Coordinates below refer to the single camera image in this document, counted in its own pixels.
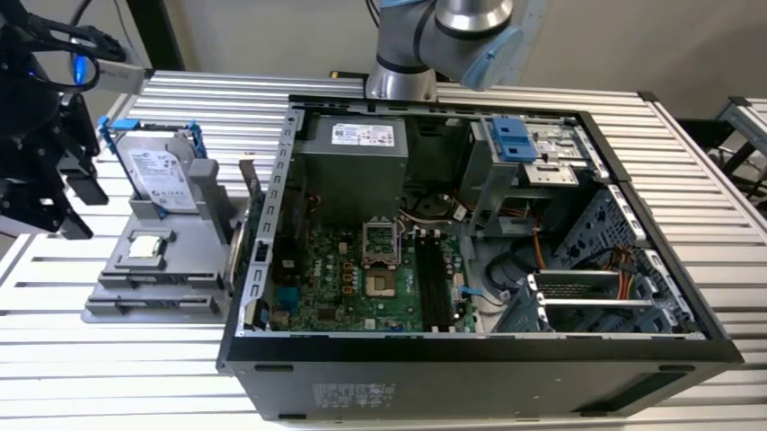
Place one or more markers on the black RAM slot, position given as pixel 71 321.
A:
pixel 439 280
pixel 431 280
pixel 423 280
pixel 447 280

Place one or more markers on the blue drive latch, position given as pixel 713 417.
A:
pixel 513 139

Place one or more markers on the yellow tipped black plug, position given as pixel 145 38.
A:
pixel 337 74

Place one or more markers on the large black square chip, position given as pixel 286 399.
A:
pixel 327 314

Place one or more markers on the silver optical drive cage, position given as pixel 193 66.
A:
pixel 551 175

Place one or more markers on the black open PC case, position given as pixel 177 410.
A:
pixel 419 390

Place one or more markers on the neighbouring metal slat table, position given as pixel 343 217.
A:
pixel 746 110

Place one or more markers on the grey disk bay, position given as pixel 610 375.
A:
pixel 575 289

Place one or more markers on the black case fan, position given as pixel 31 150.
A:
pixel 291 233

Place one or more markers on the grey power supply unit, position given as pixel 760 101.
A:
pixel 354 179

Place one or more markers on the silver CPU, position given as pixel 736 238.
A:
pixel 146 246

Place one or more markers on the blue port connector block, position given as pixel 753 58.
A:
pixel 287 300

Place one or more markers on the grey parts rack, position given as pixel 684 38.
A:
pixel 186 251

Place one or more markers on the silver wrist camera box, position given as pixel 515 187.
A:
pixel 121 74

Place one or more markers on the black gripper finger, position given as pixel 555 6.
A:
pixel 42 206
pixel 81 130

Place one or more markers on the green graphics card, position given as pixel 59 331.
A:
pixel 257 208

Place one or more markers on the black vertical post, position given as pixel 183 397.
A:
pixel 165 36

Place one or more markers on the hard disk in blue carrier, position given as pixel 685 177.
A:
pixel 159 175

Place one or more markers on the RAM stick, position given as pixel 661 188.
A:
pixel 159 278
pixel 162 302

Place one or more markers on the CPU socket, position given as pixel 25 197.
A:
pixel 381 283

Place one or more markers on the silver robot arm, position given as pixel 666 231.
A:
pixel 407 45

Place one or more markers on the green motherboard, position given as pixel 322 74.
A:
pixel 327 244

